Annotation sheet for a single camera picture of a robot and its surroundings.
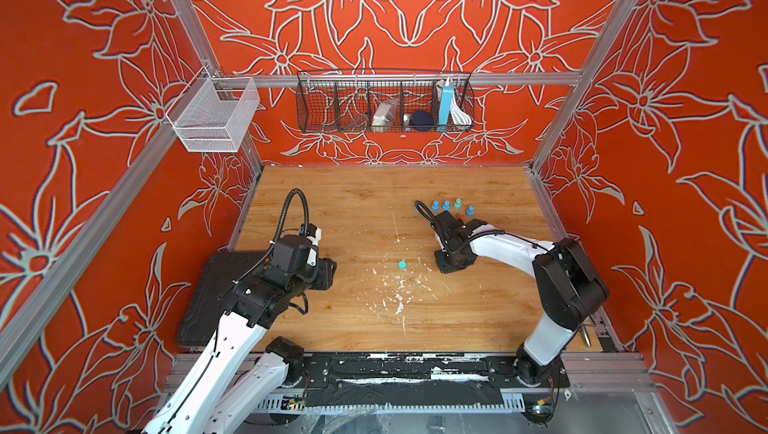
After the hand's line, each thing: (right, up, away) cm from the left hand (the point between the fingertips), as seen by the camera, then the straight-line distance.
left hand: (328, 262), depth 74 cm
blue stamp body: (+33, +13, +32) cm, 47 cm away
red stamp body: (+42, +9, +29) cm, 52 cm away
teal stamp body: (+41, +14, +32) cm, 54 cm away
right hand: (+32, -5, +17) cm, 36 cm away
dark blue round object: (+26, +41, +21) cm, 54 cm away
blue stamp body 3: (+45, +11, +30) cm, 55 cm away
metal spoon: (+68, -22, +3) cm, 71 cm away
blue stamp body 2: (+37, +13, +30) cm, 49 cm away
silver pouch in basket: (+14, +42, +18) cm, 48 cm away
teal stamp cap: (+20, -6, +19) cm, 28 cm away
